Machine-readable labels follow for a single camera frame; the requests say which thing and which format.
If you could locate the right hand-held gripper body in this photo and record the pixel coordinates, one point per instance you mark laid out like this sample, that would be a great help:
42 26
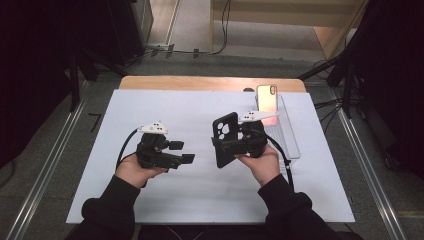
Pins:
255 140

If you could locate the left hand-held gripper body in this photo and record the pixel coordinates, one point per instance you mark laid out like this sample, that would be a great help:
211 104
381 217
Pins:
153 153

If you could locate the black phone case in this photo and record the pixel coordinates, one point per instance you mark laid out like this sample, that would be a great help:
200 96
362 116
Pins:
228 117

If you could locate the clear plastic slotted rack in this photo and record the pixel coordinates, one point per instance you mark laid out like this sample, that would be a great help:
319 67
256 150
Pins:
286 140

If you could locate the iridescent phone case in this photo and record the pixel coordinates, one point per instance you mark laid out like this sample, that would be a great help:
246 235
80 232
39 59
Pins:
266 100

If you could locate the person's left hand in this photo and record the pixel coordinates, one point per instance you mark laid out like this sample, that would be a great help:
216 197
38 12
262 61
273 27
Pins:
133 173

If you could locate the person's right hand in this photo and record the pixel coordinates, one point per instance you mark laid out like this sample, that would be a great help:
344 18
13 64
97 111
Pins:
266 166

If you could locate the white board mat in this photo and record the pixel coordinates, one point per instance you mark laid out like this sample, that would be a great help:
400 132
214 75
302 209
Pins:
200 193

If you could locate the small dark knob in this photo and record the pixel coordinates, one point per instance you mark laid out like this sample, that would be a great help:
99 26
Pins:
248 89

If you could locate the black stand legs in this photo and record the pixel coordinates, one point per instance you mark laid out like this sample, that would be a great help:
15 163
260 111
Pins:
74 86

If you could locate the light wooden cabinet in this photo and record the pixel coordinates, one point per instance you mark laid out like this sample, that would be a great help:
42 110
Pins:
283 18

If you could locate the black box cabinet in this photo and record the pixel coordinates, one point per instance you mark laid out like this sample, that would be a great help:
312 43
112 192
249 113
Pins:
126 30

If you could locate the black curtain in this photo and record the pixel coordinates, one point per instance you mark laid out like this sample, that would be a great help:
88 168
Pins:
33 66
393 83

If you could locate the aluminium floor rail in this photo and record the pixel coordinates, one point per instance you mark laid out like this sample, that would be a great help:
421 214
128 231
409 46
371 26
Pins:
45 176
370 176

